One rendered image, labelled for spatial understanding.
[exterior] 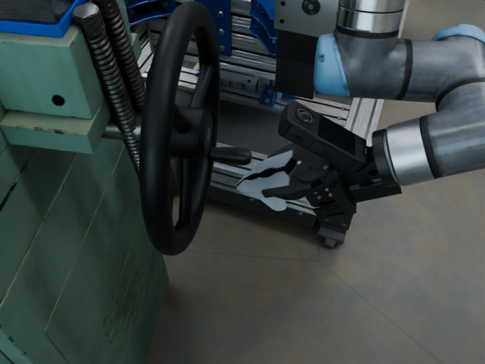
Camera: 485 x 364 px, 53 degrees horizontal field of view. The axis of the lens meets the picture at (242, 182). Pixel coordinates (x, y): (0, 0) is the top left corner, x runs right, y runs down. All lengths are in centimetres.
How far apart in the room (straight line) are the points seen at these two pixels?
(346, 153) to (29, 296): 42
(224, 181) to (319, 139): 80
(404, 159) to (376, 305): 85
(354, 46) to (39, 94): 35
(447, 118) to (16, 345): 57
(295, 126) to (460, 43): 23
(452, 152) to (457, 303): 93
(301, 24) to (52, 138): 57
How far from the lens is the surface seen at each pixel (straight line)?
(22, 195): 61
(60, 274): 73
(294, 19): 95
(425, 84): 62
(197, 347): 130
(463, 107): 59
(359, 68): 60
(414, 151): 57
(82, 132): 51
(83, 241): 78
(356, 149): 60
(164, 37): 47
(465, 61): 63
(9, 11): 49
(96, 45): 50
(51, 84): 51
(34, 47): 49
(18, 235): 61
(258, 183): 64
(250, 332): 131
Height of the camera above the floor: 121
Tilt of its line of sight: 50 degrees down
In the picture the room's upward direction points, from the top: straight up
